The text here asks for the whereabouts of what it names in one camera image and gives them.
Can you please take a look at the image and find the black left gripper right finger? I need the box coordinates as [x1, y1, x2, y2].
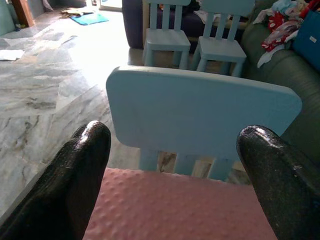
[235, 124, 320, 240]

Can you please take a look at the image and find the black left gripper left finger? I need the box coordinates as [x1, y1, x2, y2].
[0, 120, 112, 240]

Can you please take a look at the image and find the pink textured pillow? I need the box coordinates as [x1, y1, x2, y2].
[83, 167, 278, 240]

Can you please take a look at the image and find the green leather sofa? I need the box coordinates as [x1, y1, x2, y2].
[239, 0, 320, 171]

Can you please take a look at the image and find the dark purple sofa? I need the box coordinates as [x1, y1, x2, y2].
[121, 0, 247, 55]

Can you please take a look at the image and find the light blue wooden kids chair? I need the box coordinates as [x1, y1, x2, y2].
[192, 0, 256, 78]
[142, 0, 192, 71]
[106, 65, 303, 182]

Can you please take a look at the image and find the white paper sheet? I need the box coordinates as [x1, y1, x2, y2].
[0, 49, 25, 62]

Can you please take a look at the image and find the blue bag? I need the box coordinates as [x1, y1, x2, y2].
[291, 9, 320, 73]

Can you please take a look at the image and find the pile of colourful clothes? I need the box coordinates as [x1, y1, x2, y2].
[252, 0, 320, 68]

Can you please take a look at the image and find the blue floor mat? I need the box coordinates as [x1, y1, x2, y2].
[69, 12, 110, 26]

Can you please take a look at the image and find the crumpled brown cloth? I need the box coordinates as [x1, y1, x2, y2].
[59, 7, 95, 19]

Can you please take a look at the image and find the brown wooden post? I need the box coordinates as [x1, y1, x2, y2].
[11, 0, 36, 28]

